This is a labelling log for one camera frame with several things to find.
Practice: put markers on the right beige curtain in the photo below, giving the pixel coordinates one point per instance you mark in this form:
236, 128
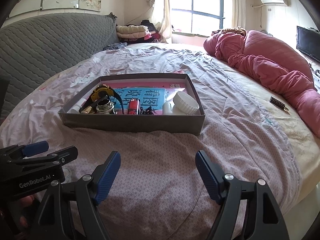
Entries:
239, 13

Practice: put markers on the black hair claw clip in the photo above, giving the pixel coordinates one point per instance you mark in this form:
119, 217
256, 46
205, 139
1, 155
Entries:
147, 111

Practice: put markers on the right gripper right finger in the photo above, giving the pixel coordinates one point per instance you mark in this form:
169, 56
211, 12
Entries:
263, 218

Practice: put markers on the pink and blue book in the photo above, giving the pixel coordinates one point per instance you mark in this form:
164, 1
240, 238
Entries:
150, 94

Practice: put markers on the white earbuds case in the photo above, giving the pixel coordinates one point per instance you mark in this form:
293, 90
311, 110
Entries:
166, 108

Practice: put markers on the small white pill bottle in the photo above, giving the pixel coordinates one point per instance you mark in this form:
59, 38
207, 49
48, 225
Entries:
76, 107

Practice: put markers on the pink quilt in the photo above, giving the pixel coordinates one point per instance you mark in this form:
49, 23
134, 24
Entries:
273, 64

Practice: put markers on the beige curtain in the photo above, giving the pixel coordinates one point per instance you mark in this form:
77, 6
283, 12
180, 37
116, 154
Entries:
239, 13
160, 17

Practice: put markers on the black television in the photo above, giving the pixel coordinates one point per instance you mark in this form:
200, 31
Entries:
308, 42

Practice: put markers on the dark gold padlock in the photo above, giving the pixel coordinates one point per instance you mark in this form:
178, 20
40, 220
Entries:
278, 104

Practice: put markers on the white round jar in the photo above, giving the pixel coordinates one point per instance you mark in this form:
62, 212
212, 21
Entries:
185, 103

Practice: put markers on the brown cardboard box tray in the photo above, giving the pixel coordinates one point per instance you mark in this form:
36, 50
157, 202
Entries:
175, 123

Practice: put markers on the window with dark frame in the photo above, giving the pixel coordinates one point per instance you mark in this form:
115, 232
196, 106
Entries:
197, 16

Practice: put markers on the grey quilted headboard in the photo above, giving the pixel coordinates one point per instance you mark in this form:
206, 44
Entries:
35, 49

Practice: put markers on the person's left hand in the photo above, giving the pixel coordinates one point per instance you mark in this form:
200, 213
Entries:
13, 222

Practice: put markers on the floral pink bed sheet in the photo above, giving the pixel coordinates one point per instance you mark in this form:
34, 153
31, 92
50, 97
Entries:
158, 192

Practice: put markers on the stack of folded clothes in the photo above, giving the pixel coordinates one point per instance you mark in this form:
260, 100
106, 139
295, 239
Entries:
146, 32

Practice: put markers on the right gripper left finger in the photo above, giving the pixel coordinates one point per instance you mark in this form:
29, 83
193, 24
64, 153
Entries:
55, 219

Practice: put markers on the black gold perfume bottle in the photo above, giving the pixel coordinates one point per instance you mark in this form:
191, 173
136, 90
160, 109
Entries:
90, 109

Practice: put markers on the left beige curtain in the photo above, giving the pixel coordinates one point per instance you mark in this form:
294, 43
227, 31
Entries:
160, 17

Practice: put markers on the yellow black wrist watch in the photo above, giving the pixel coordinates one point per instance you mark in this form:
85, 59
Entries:
101, 92

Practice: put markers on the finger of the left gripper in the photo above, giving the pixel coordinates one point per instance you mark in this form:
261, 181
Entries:
63, 156
17, 152

